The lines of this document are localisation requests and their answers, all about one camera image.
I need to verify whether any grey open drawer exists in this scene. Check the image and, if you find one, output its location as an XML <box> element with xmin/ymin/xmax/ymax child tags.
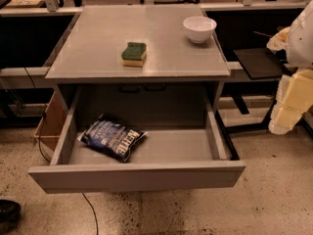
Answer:
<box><xmin>29</xmin><ymin>84</ymin><xmax>246</xmax><ymax>193</ymax></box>

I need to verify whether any black shoe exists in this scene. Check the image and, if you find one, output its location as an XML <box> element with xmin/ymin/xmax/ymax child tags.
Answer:
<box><xmin>0</xmin><ymin>199</ymin><xmax>21</xmax><ymax>235</ymax></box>

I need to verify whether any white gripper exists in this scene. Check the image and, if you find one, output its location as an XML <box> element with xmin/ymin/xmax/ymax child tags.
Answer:
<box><xmin>266</xmin><ymin>26</ymin><xmax>313</xmax><ymax>135</ymax></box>

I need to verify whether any white bowl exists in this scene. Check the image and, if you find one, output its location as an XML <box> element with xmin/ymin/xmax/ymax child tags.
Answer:
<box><xmin>183</xmin><ymin>16</ymin><xmax>217</xmax><ymax>43</ymax></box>

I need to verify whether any black tray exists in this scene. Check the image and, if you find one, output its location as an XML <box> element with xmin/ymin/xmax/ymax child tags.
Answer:
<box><xmin>234</xmin><ymin>48</ymin><xmax>291</xmax><ymax>80</ymax></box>

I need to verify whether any green and yellow sponge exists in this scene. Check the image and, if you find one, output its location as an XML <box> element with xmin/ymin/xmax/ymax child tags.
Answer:
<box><xmin>121</xmin><ymin>42</ymin><xmax>147</xmax><ymax>68</ymax></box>

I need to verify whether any black floor cable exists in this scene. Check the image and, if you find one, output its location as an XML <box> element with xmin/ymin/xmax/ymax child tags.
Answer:
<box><xmin>23</xmin><ymin>67</ymin><xmax>100</xmax><ymax>235</ymax></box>

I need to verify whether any blue Kettle chip bag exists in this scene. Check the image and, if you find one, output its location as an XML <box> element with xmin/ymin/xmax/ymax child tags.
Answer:
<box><xmin>77</xmin><ymin>115</ymin><xmax>146</xmax><ymax>163</ymax></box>

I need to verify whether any grey cabinet counter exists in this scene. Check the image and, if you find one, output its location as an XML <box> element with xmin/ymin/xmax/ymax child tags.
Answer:
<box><xmin>46</xmin><ymin>5</ymin><xmax>230</xmax><ymax>118</ymax></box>

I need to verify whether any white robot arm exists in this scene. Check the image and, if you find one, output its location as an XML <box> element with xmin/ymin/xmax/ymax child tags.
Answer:
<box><xmin>267</xmin><ymin>1</ymin><xmax>313</xmax><ymax>135</ymax></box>

